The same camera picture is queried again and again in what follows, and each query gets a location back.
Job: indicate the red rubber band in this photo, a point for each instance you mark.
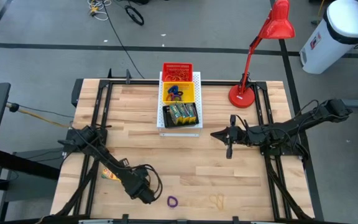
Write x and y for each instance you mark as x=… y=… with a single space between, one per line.
x=176 y=77
x=183 y=76

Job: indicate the blue coil wristband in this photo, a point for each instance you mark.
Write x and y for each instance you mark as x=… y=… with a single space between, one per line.
x=173 y=89

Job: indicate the black plastic basket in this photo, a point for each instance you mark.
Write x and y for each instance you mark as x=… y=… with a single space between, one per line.
x=165 y=116

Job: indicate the large yellow red crayon box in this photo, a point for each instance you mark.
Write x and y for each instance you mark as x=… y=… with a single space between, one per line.
x=109 y=175

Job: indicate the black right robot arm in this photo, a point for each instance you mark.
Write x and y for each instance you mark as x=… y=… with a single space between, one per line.
x=306 y=121

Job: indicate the blue green crayon box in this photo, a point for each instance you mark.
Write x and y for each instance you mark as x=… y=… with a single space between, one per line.
x=175 y=115

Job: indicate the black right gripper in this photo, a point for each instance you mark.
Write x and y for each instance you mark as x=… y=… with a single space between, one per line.
x=244 y=135

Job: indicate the black coil wristband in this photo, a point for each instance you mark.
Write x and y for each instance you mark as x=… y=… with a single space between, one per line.
x=180 y=92

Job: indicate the yellow green crayon box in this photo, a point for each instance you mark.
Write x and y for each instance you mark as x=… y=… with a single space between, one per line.
x=182 y=113
x=190 y=112

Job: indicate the silver aluminium bracket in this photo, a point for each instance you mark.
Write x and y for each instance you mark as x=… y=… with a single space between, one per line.
x=92 y=221

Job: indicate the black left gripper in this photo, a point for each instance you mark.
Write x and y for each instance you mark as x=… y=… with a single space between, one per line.
x=138 y=186

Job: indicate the yellow plastic basket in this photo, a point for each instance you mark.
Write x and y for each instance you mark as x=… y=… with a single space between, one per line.
x=190 y=88

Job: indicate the red desk lamp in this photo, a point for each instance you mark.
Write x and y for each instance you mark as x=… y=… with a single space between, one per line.
x=241 y=96

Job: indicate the white perforated metal shelf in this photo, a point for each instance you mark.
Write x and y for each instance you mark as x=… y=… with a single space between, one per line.
x=199 y=102

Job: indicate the orange rubber band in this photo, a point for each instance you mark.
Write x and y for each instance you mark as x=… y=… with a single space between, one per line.
x=171 y=76
x=186 y=74

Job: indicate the red plastic basket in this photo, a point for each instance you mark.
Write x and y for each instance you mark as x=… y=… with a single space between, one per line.
x=177 y=67

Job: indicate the white trash can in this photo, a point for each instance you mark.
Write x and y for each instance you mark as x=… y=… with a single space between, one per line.
x=328 y=46

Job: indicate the orange coil wristband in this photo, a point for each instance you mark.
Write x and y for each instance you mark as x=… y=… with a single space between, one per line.
x=167 y=97

